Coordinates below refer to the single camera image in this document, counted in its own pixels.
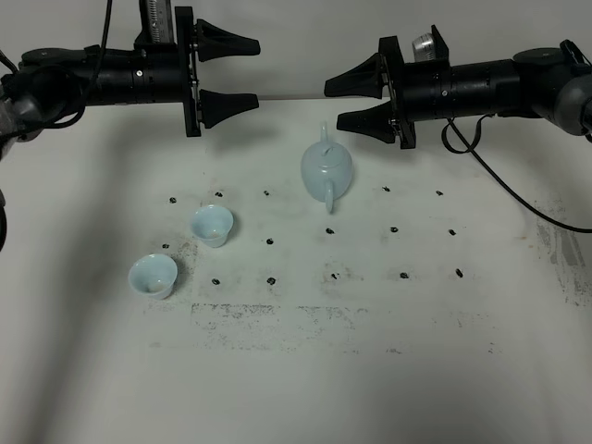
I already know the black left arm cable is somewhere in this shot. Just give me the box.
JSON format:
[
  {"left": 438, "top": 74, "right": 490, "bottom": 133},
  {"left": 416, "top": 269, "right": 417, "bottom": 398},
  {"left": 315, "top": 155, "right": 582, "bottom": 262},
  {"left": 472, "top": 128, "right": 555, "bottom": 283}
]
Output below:
[{"left": 45, "top": 0, "right": 115, "bottom": 129}]

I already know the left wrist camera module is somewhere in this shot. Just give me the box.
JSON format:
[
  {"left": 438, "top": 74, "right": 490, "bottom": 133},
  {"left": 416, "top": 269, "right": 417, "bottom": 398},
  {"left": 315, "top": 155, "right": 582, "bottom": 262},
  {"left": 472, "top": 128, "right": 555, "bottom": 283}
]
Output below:
[{"left": 134, "top": 0, "right": 175, "bottom": 46}]

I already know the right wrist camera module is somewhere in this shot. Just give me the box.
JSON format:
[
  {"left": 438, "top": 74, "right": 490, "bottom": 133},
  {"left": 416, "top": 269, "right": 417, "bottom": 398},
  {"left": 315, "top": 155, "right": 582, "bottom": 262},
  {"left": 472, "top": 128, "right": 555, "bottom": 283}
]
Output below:
[{"left": 412, "top": 25, "right": 450, "bottom": 63}]

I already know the far light blue teacup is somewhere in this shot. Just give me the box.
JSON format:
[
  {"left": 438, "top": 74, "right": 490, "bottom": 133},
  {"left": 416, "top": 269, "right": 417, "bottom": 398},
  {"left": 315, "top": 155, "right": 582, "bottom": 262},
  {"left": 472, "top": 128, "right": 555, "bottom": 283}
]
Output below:
[{"left": 190, "top": 205, "right": 234, "bottom": 248}]

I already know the light blue porcelain teapot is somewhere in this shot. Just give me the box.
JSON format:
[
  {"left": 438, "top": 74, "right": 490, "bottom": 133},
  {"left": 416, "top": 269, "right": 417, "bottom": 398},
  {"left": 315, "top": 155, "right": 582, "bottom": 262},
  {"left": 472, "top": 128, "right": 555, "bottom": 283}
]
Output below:
[{"left": 301, "top": 121, "right": 353, "bottom": 214}]

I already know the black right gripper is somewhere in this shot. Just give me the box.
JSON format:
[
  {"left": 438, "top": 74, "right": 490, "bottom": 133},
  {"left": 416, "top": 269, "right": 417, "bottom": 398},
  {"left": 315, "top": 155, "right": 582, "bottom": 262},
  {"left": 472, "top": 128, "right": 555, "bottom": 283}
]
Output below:
[{"left": 324, "top": 36, "right": 453, "bottom": 149}]

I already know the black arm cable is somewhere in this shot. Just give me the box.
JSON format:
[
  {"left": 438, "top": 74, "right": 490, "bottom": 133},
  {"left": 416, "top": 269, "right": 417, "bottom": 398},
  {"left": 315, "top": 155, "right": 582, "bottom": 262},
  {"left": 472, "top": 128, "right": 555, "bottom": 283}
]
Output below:
[
  {"left": 45, "top": 0, "right": 115, "bottom": 129},
  {"left": 440, "top": 115, "right": 592, "bottom": 233}
]

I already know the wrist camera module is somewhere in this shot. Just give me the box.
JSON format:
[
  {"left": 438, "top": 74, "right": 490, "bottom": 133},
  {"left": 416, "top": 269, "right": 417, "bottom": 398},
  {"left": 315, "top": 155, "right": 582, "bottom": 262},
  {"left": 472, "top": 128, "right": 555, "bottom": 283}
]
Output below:
[
  {"left": 412, "top": 25, "right": 450, "bottom": 63},
  {"left": 134, "top": 0, "right": 175, "bottom": 46}
]

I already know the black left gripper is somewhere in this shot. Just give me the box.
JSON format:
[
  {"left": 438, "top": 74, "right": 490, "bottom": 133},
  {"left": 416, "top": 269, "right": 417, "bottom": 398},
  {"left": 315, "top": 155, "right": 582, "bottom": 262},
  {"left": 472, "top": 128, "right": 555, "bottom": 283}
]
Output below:
[{"left": 133, "top": 6, "right": 260, "bottom": 137}]

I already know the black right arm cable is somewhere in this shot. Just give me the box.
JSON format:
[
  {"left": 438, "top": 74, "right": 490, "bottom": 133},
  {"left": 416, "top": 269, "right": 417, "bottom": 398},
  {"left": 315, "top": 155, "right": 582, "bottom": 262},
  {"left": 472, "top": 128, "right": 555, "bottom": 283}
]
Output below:
[{"left": 440, "top": 115, "right": 592, "bottom": 233}]

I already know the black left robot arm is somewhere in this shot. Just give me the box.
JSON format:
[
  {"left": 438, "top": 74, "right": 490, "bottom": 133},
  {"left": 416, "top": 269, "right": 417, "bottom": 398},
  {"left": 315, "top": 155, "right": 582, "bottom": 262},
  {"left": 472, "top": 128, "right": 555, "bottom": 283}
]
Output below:
[{"left": 1, "top": 1, "right": 261, "bottom": 154}]

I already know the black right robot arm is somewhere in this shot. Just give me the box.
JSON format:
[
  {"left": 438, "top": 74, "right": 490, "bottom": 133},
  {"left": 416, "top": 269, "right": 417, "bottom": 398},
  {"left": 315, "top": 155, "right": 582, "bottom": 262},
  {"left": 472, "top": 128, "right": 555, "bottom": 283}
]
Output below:
[{"left": 324, "top": 28, "right": 591, "bottom": 149}]

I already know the near light blue teacup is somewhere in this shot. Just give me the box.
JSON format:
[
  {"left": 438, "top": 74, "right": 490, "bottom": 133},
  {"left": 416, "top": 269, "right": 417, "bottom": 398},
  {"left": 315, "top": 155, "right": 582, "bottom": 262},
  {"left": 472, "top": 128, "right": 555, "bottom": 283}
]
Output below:
[{"left": 128, "top": 253, "right": 179, "bottom": 300}]

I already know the light blue teacup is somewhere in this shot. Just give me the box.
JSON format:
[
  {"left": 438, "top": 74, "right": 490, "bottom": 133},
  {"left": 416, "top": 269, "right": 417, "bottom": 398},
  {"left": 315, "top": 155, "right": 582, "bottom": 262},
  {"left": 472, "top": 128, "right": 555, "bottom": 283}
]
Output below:
[
  {"left": 128, "top": 253, "right": 179, "bottom": 300},
  {"left": 190, "top": 205, "right": 234, "bottom": 248}
]

